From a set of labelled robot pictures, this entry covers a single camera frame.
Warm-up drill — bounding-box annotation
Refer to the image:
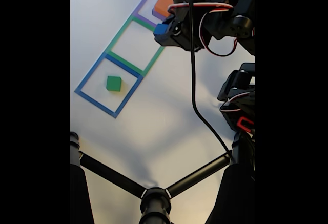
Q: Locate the purple block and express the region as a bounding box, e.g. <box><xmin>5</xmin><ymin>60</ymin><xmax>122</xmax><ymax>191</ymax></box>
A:
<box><xmin>152</xmin><ymin>8</ymin><xmax>167</xmax><ymax>22</ymax></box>

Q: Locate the small blue cube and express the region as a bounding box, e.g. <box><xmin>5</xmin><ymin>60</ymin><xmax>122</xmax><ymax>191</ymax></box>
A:
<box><xmin>153</xmin><ymin>23</ymin><xmax>169</xmax><ymax>37</ymax></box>

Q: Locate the orange block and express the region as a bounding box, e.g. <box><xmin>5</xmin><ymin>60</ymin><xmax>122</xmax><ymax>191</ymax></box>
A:
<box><xmin>153</xmin><ymin>0</ymin><xmax>175</xmax><ymax>18</ymax></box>

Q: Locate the green cube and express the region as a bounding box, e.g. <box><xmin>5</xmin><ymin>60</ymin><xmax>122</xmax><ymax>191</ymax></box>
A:
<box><xmin>106</xmin><ymin>75</ymin><xmax>122</xmax><ymax>92</ymax></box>

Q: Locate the purple tape square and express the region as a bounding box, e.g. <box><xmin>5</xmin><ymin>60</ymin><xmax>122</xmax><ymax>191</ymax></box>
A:
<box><xmin>133</xmin><ymin>0</ymin><xmax>165</xmax><ymax>30</ymax></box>

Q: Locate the green tape square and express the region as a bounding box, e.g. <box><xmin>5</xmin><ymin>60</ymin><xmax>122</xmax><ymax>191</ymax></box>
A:
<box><xmin>105</xmin><ymin>15</ymin><xmax>165</xmax><ymax>77</ymax></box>

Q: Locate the blue tape square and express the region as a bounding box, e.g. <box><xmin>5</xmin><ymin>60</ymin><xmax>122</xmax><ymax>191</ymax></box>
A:
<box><xmin>74</xmin><ymin>51</ymin><xmax>144</xmax><ymax>119</ymax></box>

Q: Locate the red clamp part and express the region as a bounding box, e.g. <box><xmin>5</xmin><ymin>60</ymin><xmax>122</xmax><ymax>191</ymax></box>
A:
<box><xmin>236</xmin><ymin>116</ymin><xmax>255</xmax><ymax>132</ymax></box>

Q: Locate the black tripod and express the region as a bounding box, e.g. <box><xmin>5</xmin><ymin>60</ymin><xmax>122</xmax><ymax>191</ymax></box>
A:
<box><xmin>70</xmin><ymin>131</ymin><xmax>255</xmax><ymax>224</ymax></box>

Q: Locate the black camera cable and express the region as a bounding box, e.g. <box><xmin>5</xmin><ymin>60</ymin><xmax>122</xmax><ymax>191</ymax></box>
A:
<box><xmin>188</xmin><ymin>0</ymin><xmax>233</xmax><ymax>158</ymax></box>

